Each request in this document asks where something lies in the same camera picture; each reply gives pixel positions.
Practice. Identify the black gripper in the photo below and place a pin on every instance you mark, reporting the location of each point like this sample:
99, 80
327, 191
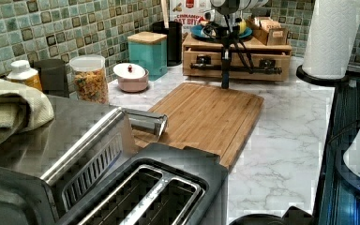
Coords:
216, 32

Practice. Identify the wooden drawer with black handle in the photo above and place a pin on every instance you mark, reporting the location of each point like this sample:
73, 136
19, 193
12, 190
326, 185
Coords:
267, 66

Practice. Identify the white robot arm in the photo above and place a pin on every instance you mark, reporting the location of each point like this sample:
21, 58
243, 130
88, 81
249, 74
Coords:
224, 10

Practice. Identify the wooden drawer cabinet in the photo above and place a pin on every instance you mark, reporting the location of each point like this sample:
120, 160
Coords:
251, 44

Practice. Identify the blue plate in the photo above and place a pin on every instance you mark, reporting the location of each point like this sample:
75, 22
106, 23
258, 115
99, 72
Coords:
197, 32

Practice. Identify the wooden tea bag box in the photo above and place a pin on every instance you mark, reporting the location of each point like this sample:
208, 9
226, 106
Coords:
268, 31

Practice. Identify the cinnamon oat cereal box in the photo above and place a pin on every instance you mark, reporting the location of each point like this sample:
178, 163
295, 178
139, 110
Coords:
188, 12

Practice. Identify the black cylindrical canister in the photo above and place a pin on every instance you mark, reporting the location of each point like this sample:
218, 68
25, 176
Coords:
174, 41

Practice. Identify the bamboo cutting board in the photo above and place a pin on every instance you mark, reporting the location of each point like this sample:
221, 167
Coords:
208, 118

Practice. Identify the black paper towel holder base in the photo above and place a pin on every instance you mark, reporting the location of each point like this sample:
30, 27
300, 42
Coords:
303, 76

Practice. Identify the teal canister with wooden lid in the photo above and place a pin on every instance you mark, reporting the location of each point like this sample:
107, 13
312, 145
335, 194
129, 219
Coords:
149, 50

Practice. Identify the pink ceramic lidded bowl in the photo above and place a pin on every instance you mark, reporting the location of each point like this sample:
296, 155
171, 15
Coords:
131, 78

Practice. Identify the white paper towel roll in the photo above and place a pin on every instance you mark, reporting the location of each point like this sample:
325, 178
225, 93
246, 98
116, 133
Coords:
331, 36

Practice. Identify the glass jar of cereal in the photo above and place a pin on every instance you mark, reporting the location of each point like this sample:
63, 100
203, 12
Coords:
89, 78

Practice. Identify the black two-slot toaster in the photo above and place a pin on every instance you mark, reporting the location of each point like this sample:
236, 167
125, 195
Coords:
161, 185

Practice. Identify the black square container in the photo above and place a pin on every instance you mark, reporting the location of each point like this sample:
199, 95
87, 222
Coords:
53, 77

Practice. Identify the white lidded spice bottle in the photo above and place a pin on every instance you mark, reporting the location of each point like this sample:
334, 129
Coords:
21, 72

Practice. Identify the beige folded towel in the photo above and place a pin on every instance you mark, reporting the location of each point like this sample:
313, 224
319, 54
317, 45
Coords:
22, 108

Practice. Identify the stainless toaster oven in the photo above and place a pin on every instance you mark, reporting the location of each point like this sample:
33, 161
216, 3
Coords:
45, 172

